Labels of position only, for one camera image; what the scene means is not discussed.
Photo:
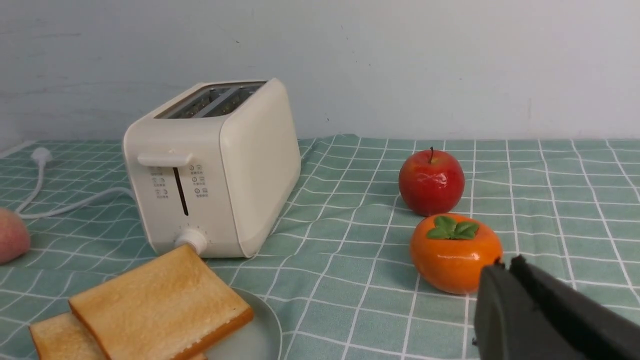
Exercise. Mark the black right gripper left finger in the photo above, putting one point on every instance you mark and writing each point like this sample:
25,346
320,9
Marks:
508,326

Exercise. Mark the red apple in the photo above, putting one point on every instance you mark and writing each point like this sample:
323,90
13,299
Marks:
431,182

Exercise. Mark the white two-slot toaster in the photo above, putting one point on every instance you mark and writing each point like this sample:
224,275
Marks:
214,166

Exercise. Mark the toasted bread slice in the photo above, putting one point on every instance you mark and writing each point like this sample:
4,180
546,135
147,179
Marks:
171,308
60,337

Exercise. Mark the light green round plate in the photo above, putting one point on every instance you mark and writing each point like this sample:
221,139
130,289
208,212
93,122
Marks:
260,339

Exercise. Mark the pink peach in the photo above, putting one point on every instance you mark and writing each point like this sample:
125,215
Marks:
15,238

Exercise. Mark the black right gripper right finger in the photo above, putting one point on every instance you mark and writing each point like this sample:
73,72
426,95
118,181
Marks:
584,324

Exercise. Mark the orange persimmon with green leaf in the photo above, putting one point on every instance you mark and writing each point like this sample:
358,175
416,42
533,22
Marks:
450,251

